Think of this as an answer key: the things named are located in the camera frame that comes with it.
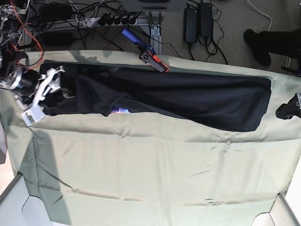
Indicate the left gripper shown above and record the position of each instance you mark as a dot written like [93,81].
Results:
[291,109]

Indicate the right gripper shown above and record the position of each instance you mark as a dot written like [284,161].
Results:
[52,89]

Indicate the black T-shirt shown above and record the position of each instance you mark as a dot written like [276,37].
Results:
[230,103]

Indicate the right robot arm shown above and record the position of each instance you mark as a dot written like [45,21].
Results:
[22,71]

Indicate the black adapter on left floor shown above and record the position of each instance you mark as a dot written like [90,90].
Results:
[57,38]

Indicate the black power strip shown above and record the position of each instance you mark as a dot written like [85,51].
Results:
[109,20]

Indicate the blue orange bar clamp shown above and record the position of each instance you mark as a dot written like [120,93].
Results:
[148,54]

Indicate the white bin lower right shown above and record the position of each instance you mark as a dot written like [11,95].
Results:
[280,214]

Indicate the white bin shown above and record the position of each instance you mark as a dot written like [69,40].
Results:
[280,214]
[18,208]

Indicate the green table cloth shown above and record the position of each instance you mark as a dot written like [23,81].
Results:
[146,169]

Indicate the white bin lower left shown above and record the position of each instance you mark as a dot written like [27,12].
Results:
[18,208]

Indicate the black power adapter brick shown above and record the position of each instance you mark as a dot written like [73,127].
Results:
[190,25]

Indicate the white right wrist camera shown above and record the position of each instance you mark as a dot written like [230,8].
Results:
[32,115]

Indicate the aluminium frame post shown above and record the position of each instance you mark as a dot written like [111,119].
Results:
[155,20]

